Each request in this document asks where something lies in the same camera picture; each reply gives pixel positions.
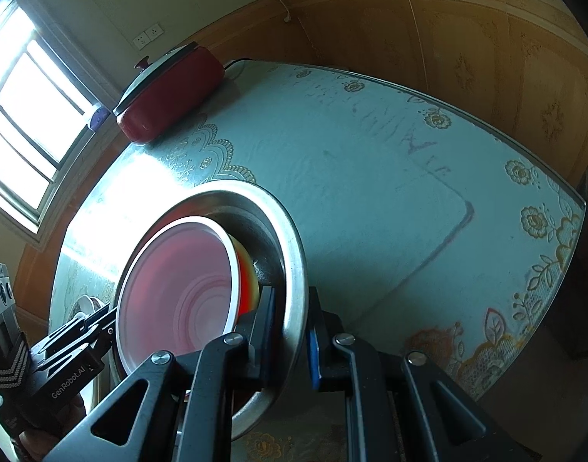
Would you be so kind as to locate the floral tablecloth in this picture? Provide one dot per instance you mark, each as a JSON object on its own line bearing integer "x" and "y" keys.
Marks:
{"x": 371, "y": 178}

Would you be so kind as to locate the white wall socket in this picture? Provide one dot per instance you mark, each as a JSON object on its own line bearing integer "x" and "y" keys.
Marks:
{"x": 140, "y": 42}
{"x": 155, "y": 32}

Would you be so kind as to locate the red electric pot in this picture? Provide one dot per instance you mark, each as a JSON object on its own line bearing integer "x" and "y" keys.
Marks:
{"x": 173, "y": 96}

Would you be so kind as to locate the purple tissue box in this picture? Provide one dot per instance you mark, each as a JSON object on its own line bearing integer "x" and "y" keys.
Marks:
{"x": 100, "y": 118}

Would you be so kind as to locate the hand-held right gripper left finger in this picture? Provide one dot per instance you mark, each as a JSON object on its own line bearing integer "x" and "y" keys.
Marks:
{"x": 267, "y": 327}

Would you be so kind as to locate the stainless steel bowl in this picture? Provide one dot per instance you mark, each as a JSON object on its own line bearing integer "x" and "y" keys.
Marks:
{"x": 274, "y": 231}

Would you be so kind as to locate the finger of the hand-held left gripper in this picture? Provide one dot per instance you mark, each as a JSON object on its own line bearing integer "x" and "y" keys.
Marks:
{"x": 99, "y": 339}
{"x": 89, "y": 322}

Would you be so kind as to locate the yellow plastic bowl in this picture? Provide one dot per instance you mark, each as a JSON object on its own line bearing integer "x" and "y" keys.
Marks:
{"x": 254, "y": 284}

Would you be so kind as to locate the window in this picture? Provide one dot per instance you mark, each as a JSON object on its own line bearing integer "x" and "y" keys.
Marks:
{"x": 19, "y": 120}

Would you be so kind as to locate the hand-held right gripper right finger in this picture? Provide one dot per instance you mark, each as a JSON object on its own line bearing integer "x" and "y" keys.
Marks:
{"x": 314, "y": 356}

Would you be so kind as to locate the red plastic bowl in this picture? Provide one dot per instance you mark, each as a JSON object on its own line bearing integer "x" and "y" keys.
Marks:
{"x": 178, "y": 288}

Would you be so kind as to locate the dark furniture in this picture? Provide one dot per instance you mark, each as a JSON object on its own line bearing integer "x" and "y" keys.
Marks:
{"x": 587, "y": 274}

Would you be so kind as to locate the dark pot lid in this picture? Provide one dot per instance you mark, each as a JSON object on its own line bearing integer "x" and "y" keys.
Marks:
{"x": 142, "y": 62}

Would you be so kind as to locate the person's left hand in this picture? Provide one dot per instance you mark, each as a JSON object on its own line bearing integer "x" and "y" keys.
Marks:
{"x": 48, "y": 438}

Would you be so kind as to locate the white plate with rose print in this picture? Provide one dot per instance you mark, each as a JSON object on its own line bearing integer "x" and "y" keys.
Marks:
{"x": 91, "y": 304}

